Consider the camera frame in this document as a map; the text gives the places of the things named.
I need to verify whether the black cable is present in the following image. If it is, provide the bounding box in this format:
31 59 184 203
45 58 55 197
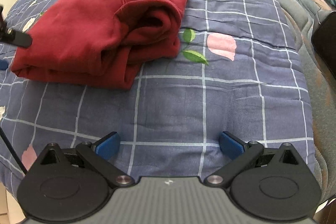
0 126 28 175

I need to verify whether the grey brown quilted bedspread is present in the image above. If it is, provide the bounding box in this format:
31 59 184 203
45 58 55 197
243 0 336 203

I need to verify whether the dark red sweater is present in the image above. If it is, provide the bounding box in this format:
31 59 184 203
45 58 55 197
10 0 194 90

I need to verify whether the dark brown cushion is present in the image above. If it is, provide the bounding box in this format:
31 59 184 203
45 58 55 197
311 10 336 76

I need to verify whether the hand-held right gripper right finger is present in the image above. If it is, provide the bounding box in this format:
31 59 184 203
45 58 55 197
203 131 302 187

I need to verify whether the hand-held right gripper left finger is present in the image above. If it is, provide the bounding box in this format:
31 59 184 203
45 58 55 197
34 132 135 187

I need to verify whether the blue plaid floral blanket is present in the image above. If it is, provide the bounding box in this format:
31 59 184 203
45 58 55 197
0 0 317 189

